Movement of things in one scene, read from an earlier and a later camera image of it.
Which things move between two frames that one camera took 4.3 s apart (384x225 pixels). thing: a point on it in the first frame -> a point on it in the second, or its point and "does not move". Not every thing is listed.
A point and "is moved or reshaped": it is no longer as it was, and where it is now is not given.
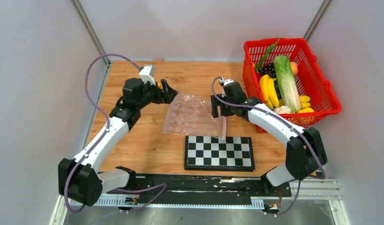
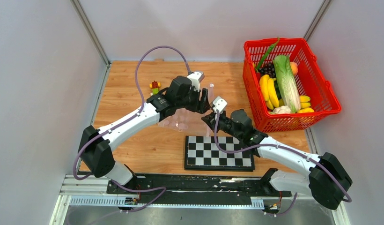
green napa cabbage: [287, 82] does not move
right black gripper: [216, 102] -> [209, 119]
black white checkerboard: [213, 153] does not move
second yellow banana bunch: [305, 105] does not move
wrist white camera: [147, 73] -> [195, 78]
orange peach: [294, 66] does not move
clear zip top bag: [188, 115] is moved or reshaped
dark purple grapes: [268, 69] does not move
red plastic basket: [310, 82] does not move
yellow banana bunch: [269, 91] does not move
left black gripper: [166, 95] -> [204, 105]
